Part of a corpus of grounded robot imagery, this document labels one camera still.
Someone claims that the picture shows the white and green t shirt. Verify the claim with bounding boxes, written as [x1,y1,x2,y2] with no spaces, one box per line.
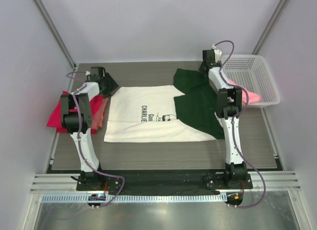
[104,69,224,143]

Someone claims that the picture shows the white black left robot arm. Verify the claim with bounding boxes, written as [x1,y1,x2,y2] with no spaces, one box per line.
[60,66,119,190]

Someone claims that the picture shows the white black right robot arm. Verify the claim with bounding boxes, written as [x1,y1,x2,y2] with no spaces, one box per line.
[199,47,248,189]

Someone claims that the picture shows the folded salmon t shirt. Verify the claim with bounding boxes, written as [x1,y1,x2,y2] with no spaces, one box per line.
[91,98,108,130]

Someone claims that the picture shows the white perforated plastic basket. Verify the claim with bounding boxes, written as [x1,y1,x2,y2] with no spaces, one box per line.
[221,54,280,108]

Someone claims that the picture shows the pink t shirt in basket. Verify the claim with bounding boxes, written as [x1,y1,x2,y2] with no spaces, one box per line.
[227,79,262,104]

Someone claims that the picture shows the folded magenta t shirt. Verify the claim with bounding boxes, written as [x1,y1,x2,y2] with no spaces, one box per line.
[47,95,104,135]

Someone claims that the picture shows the left aluminium corner post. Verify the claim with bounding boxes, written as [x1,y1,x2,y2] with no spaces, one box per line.
[33,0,76,70]

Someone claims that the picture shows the aluminium corner post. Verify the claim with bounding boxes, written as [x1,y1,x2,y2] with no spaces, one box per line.
[252,0,290,55]
[33,0,76,70]

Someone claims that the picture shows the right aluminium corner post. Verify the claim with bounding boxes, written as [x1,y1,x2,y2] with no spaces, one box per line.
[252,0,290,55]

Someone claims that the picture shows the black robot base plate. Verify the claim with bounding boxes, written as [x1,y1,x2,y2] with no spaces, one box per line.
[71,169,253,195]

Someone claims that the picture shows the white slotted cable duct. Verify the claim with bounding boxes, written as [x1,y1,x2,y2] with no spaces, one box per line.
[42,193,227,204]

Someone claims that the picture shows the aluminium frame rail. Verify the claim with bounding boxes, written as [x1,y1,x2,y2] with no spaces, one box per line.
[30,171,301,196]

